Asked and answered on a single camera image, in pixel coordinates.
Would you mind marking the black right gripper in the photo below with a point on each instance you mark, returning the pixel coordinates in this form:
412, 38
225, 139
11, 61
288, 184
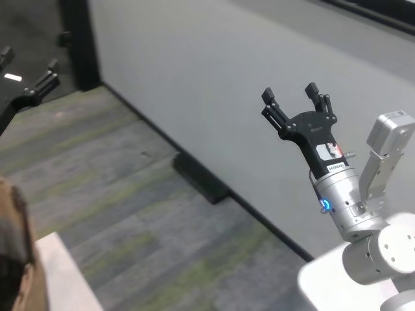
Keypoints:
311, 133

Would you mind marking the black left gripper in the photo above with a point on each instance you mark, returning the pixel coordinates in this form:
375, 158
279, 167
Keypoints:
9, 94

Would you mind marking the tan and grey wicker basket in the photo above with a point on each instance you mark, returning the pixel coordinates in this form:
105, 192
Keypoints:
19, 259

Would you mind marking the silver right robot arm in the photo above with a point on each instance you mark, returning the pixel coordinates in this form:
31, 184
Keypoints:
337, 194

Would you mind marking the black door latch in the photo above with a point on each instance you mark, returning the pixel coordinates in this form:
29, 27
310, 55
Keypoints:
65, 38

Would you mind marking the black floor box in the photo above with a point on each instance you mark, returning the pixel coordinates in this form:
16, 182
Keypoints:
201, 179

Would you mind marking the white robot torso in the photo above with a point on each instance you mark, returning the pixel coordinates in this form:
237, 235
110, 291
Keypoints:
324, 282

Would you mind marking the black door frame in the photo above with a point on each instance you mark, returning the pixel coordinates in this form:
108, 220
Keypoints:
82, 45

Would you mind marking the pale square block pedestal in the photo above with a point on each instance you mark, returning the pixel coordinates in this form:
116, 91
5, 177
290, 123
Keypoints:
65, 278

